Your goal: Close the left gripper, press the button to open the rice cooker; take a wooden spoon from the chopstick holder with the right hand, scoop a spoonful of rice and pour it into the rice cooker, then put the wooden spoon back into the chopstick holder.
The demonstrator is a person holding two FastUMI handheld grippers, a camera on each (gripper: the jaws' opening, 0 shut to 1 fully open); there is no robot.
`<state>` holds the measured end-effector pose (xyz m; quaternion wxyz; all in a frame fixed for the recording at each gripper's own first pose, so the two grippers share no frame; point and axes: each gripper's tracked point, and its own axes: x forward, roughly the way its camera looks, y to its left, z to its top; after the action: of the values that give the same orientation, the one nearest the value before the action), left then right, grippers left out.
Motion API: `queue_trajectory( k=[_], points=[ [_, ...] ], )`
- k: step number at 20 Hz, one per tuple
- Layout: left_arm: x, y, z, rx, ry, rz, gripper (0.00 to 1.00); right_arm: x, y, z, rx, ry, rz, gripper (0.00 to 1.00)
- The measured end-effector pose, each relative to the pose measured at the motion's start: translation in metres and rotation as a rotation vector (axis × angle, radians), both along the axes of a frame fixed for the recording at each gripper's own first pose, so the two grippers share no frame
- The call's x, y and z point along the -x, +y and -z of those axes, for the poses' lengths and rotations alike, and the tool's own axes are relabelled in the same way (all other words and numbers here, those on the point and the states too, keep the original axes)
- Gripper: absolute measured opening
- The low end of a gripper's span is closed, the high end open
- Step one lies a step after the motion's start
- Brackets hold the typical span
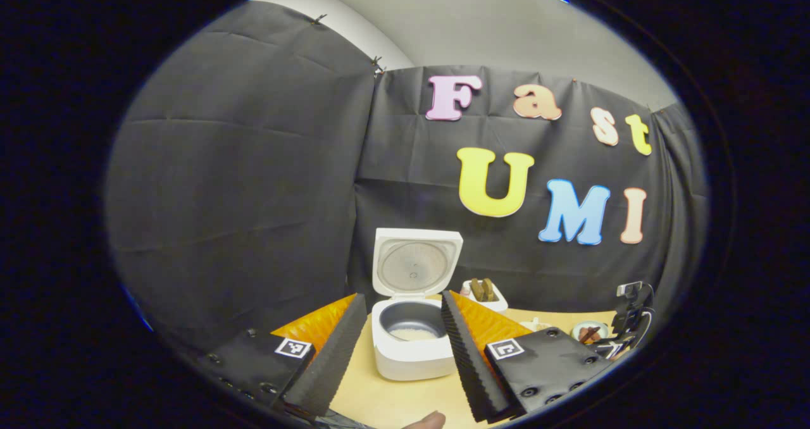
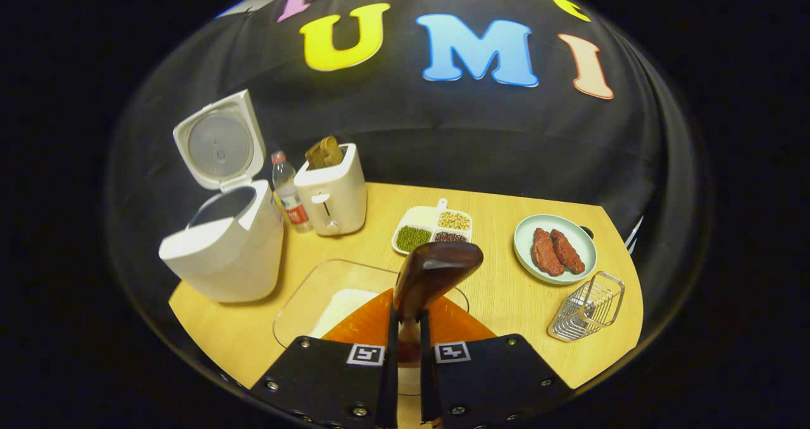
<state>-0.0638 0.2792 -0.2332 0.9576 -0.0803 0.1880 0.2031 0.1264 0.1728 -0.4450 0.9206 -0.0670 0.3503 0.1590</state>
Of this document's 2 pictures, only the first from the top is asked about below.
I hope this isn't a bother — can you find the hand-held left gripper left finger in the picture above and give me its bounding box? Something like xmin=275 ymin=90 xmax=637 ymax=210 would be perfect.
xmin=204 ymin=293 xmax=368 ymax=421

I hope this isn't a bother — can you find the pale green plate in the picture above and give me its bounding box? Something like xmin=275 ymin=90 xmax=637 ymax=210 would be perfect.
xmin=571 ymin=321 xmax=609 ymax=344

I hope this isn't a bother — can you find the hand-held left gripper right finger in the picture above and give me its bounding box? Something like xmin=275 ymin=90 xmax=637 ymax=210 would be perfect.
xmin=441 ymin=290 xmax=614 ymax=425

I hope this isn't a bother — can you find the black backdrop cloth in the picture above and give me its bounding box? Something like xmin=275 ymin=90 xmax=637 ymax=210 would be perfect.
xmin=104 ymin=0 xmax=709 ymax=354

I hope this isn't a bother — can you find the white rice cooker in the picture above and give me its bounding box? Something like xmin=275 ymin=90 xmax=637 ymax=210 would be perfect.
xmin=371 ymin=228 xmax=464 ymax=382

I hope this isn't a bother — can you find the white toaster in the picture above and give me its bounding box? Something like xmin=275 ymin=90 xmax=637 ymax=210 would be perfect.
xmin=461 ymin=278 xmax=509 ymax=314

